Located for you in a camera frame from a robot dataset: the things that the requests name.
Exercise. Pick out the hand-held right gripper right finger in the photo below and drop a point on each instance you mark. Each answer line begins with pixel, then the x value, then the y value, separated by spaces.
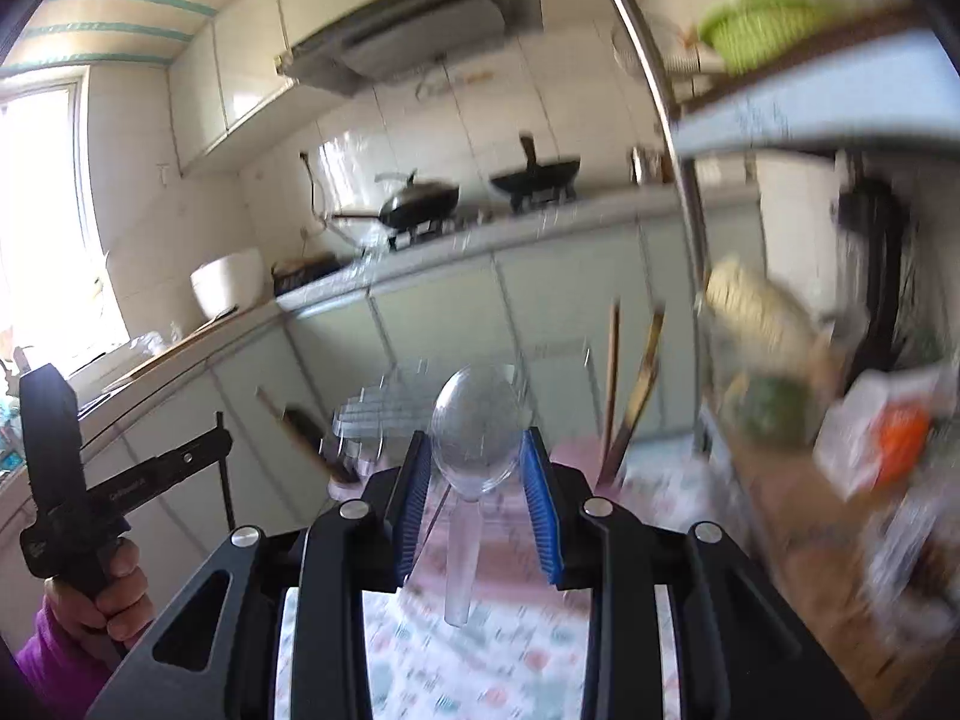
pixel 541 510

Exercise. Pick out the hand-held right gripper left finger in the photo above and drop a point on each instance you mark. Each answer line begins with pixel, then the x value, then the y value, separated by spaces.
pixel 412 510

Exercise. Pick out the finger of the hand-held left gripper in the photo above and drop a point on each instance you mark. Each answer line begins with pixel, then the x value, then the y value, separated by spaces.
pixel 161 469

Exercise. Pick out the thin black chopstick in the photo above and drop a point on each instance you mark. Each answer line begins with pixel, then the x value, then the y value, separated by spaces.
pixel 225 491

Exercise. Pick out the clear plastic spoon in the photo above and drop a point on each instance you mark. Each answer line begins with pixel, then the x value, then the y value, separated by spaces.
pixel 476 427

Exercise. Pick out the person's left forearm purple sleeve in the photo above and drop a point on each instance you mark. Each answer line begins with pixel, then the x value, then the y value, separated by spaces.
pixel 64 652

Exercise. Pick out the person's left hand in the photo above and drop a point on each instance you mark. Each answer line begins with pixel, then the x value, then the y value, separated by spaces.
pixel 124 592

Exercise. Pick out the pink drip tray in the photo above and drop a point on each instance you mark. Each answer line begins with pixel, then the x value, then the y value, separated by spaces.
pixel 502 540

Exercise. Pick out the wooden cutting board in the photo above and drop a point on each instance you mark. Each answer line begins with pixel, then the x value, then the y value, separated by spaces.
pixel 180 341

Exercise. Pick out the floral tablecloth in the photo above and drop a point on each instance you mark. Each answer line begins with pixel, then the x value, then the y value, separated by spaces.
pixel 487 664

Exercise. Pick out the white pot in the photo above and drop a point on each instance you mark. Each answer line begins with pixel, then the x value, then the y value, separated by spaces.
pixel 229 281

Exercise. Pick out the window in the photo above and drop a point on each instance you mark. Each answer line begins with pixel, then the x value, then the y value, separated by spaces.
pixel 45 240

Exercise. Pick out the wooden shelf board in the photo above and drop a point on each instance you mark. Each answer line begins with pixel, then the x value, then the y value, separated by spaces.
pixel 795 540
pixel 810 105

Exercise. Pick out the dark green vegetable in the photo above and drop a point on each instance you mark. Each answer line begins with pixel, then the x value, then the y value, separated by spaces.
pixel 776 409

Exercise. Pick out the gas stove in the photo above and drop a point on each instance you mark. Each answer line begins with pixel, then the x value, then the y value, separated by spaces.
pixel 480 221

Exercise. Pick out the pale yellow bag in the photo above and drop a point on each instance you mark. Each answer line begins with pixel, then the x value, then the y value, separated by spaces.
pixel 761 307

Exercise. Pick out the white and orange packet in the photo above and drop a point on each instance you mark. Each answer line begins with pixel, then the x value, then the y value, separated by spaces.
pixel 877 431

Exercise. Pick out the metal seasoning container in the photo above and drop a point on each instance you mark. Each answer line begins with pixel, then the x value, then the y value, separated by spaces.
pixel 646 165

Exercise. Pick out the metal shelf pole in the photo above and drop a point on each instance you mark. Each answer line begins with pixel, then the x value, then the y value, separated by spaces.
pixel 667 127

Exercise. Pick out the grey range hood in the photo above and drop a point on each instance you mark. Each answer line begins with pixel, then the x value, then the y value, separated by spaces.
pixel 420 30

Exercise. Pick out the green plastic colander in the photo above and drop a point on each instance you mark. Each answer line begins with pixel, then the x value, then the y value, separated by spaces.
pixel 757 26

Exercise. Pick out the white wall cabinets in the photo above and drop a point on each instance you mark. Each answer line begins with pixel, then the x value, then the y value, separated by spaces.
pixel 247 52

